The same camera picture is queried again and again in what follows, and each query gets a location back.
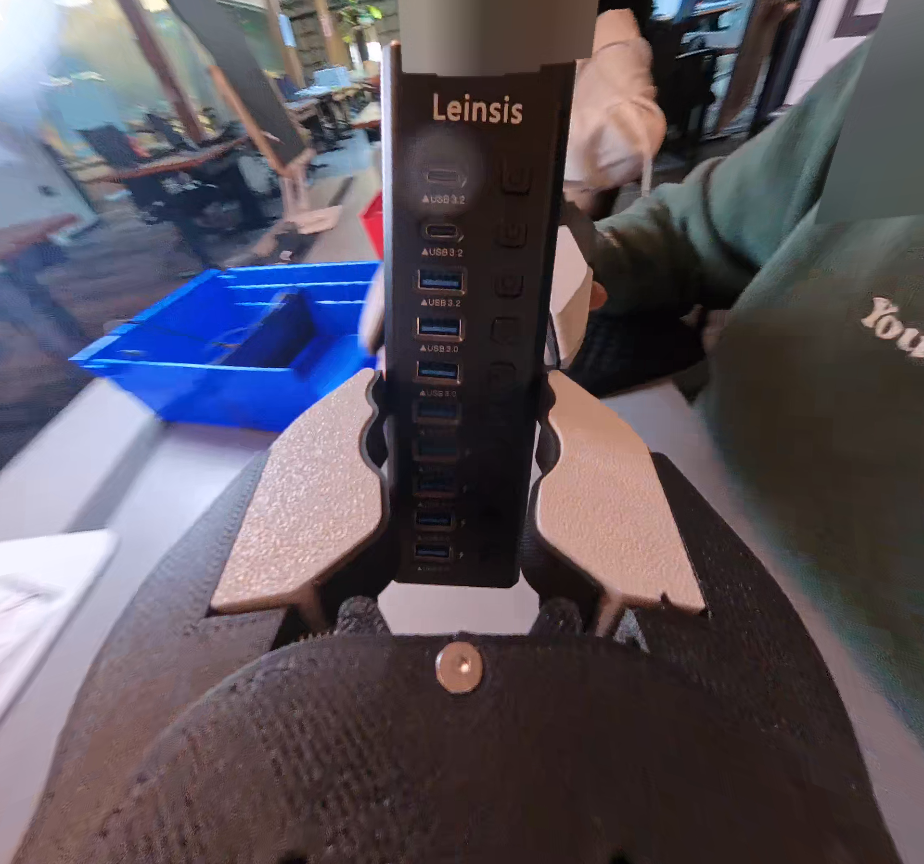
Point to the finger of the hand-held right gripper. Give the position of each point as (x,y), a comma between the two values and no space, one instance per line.
(372,319)
(570,301)

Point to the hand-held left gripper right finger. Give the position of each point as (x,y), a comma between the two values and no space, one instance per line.
(613,517)

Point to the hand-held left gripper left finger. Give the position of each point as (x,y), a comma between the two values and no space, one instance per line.
(310,510)

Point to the black usb hub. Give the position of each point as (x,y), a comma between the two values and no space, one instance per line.
(476,301)

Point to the blue plastic bin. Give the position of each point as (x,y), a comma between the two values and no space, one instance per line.
(216,387)

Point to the person's right forearm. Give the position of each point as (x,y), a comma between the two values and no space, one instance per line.
(686,243)

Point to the person's right hand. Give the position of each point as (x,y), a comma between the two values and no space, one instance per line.
(598,295)

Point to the red plastic bin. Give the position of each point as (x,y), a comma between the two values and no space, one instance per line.
(373,228)

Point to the black divider panel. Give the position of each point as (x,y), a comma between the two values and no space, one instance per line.
(278,333)

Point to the white document stand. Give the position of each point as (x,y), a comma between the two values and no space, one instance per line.
(50,589)

